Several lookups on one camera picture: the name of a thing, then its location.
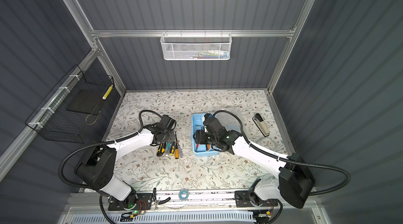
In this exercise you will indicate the blue plastic tool box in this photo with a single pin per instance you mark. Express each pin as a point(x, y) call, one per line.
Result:
point(197, 123)

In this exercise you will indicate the teal pen tool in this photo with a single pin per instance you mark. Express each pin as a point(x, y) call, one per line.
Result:
point(168, 149)

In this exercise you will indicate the yellow marker in basket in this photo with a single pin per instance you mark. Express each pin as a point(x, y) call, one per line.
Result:
point(107, 92)

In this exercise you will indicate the white wire mesh basket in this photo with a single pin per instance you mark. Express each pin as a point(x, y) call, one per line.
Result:
point(199, 48)

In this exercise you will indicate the yellow handled screwdriver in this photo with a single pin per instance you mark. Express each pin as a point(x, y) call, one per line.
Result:
point(176, 153)

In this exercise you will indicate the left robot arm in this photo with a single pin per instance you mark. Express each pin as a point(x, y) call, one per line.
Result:
point(96, 166)

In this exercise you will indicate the blue tape roll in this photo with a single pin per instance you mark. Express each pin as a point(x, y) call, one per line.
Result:
point(183, 194)

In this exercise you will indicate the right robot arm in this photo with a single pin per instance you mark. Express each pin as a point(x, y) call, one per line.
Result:
point(291, 183)

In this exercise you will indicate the yellow black utility knife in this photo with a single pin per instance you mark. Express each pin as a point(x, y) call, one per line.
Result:
point(161, 150)

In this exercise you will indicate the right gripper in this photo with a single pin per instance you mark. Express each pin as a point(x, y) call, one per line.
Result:
point(199, 137)

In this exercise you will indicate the black stapler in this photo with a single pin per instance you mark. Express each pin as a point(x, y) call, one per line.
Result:
point(258, 120)

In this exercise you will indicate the black wire basket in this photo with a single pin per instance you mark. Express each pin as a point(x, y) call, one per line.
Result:
point(74, 113)

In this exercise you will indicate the clear tape roll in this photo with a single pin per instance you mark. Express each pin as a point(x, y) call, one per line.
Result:
point(269, 143)

